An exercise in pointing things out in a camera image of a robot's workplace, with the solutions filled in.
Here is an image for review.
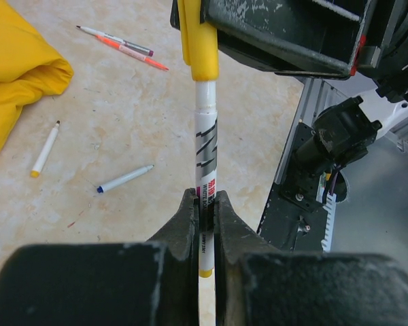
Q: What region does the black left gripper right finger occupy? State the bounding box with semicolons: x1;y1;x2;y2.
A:
214;191;408;325

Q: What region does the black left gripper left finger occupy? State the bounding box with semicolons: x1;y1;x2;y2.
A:
0;189;199;325

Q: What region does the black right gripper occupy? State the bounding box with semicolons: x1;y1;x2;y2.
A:
170;1;387;79

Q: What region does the yellow marker cap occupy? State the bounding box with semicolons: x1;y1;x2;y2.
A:
177;0;219;82

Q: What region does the white yellow whiteboard marker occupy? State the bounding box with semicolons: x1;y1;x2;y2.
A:
194;81;218;278

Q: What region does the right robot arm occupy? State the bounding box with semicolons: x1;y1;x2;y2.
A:
192;1;408;211

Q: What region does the white blue-end pen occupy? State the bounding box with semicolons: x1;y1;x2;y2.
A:
97;164;154;194

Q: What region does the thin white yellow-end pen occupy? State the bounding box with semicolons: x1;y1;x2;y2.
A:
30;120;61;178

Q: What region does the orange pink highlighter pen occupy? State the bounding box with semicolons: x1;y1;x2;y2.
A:
97;35;169;71

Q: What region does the white purple-end pen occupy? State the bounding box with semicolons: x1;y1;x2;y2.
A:
75;25;154;57

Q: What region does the yellow folded t-shirt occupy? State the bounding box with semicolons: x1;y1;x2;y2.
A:
0;1;73;152

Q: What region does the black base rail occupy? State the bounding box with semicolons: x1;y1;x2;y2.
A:
257;123;336;253

